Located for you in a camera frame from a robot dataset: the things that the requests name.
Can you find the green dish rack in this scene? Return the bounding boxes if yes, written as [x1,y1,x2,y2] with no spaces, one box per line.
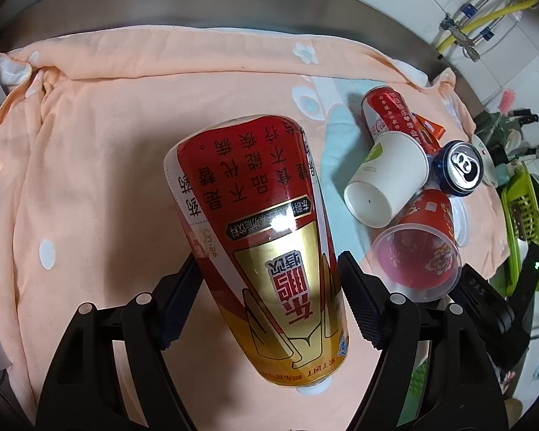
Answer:
[491,162,539,297]

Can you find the metal water valves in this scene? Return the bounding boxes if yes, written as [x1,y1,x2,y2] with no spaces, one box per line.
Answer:
[436,3,499,62]

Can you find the white ceramic saucer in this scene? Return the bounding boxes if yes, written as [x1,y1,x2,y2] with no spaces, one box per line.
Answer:
[470,134,498,188]

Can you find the yellow gas hose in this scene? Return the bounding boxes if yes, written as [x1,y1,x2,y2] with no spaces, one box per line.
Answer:
[435,0,539,54]

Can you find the blue beverage can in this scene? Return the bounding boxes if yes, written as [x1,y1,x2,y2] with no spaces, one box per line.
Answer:
[425,140,484,198]

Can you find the red gold drink bottle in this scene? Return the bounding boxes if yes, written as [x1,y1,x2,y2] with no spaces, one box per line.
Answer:
[163,115,349,395]

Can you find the peach floral towel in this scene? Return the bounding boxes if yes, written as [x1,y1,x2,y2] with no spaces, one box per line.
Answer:
[0,25,511,431]

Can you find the green utensil holder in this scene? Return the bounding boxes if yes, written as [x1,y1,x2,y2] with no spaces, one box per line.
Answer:
[473,111,509,145]

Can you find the orange snack wrapper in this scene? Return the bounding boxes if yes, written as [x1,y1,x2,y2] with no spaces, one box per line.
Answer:
[415,113,446,141]

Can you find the red Coca-Cola can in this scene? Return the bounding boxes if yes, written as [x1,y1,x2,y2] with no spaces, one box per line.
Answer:
[361,86,441,156]

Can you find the pink bottle brush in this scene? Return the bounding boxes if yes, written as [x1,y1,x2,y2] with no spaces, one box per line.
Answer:
[498,89,516,116]

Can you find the red clear plastic cup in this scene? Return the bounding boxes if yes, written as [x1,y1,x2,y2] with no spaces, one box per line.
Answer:
[370,189,461,302]

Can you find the white paper cup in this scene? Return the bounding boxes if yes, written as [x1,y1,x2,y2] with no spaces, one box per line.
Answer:
[344,131,429,229]

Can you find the white plastic lid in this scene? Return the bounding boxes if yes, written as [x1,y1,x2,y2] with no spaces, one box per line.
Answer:
[449,196,469,247]

